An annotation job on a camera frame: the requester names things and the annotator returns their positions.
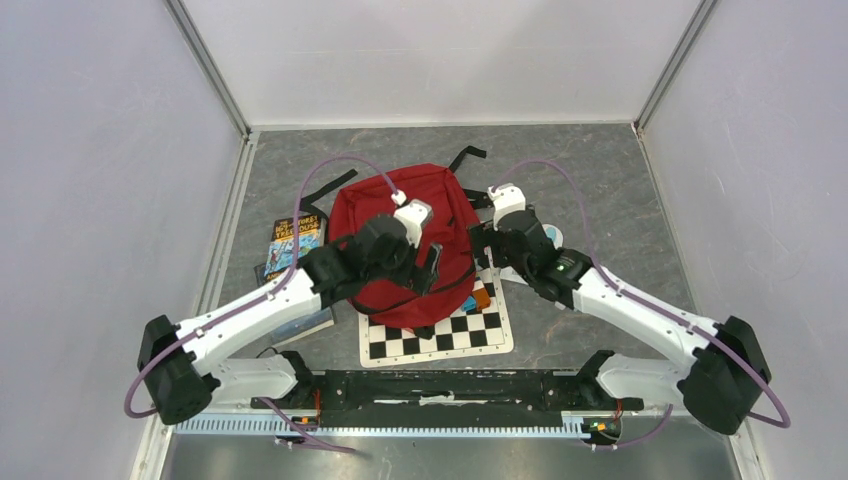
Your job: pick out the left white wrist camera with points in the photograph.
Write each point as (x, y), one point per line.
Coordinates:
(414, 216)

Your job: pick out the black white chessboard mat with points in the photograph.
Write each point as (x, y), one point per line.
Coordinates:
(463, 334)

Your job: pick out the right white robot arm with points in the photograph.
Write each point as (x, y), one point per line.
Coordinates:
(716, 371)

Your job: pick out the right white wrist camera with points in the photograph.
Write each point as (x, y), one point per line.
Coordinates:
(506, 199)

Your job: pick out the red backpack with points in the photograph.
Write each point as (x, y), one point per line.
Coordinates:
(454, 211)

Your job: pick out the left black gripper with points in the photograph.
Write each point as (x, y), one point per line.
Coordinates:
(420, 277)

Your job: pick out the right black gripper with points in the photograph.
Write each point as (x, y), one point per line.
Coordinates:
(484, 235)

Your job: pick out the orange toy block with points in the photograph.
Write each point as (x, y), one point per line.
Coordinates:
(482, 299)

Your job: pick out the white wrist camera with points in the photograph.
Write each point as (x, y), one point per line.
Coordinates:
(506, 199)
(414, 216)

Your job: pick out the treehouse paperback book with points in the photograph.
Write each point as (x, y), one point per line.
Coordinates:
(288, 242)

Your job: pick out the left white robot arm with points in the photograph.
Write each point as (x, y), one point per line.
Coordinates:
(183, 365)

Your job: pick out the blue toy block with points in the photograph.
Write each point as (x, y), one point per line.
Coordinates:
(470, 306)

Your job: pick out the correction tape blister pack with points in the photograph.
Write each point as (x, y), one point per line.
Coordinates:
(554, 234)

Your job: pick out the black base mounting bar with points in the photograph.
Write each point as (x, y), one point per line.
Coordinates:
(449, 398)

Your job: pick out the dark blue 1984 book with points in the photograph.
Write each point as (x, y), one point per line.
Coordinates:
(300, 327)

